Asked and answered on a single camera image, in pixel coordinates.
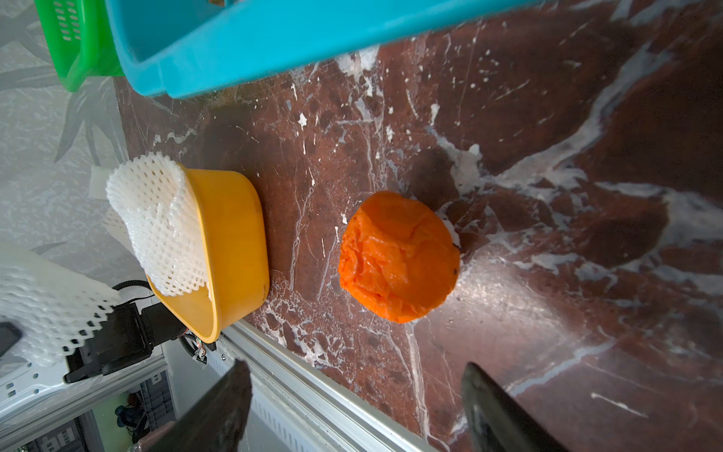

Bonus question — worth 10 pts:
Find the teal plastic basket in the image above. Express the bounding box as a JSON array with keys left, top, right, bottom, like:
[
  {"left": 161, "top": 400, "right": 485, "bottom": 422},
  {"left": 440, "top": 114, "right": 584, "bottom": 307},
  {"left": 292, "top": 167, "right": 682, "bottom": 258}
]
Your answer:
[{"left": 107, "top": 0, "right": 523, "bottom": 99}]

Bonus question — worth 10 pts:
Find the netted orange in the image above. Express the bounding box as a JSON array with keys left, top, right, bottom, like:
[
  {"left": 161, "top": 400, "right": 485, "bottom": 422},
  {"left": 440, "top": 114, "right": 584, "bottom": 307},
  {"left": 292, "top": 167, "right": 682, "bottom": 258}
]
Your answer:
[{"left": 338, "top": 191, "right": 461, "bottom": 324}]

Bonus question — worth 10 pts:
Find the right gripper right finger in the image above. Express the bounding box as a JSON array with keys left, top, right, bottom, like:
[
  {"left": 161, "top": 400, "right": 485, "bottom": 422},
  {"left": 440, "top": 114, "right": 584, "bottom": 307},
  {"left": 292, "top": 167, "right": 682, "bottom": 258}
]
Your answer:
[{"left": 461, "top": 362, "right": 566, "bottom": 451}]

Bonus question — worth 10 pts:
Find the green plastic basket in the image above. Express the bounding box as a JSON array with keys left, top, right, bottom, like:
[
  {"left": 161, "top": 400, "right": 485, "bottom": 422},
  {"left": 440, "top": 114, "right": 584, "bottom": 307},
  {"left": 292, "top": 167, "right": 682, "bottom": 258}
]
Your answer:
[{"left": 35, "top": 0, "right": 124, "bottom": 92}]

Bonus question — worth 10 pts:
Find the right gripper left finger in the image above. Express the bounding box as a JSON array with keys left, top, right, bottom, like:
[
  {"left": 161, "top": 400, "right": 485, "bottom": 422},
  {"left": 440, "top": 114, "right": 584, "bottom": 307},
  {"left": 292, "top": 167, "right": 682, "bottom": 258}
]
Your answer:
[{"left": 143, "top": 360, "right": 252, "bottom": 451}]

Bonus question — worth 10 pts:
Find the yellow plastic tray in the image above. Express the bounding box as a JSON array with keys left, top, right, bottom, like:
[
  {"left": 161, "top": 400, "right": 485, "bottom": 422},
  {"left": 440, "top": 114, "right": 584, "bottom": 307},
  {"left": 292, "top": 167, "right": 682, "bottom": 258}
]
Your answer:
[{"left": 150, "top": 169, "right": 270, "bottom": 344}]

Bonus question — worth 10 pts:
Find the aluminium front rail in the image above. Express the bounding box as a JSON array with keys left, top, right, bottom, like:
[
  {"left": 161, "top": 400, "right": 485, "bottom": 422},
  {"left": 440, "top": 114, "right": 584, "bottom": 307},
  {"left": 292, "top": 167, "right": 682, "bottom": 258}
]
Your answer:
[{"left": 0, "top": 318, "right": 442, "bottom": 452}]

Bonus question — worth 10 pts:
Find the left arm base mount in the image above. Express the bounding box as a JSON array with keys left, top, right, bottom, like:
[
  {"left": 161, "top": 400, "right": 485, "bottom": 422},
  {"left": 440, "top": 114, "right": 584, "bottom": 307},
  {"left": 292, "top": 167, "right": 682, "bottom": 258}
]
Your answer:
[{"left": 63, "top": 298, "right": 217, "bottom": 384}]

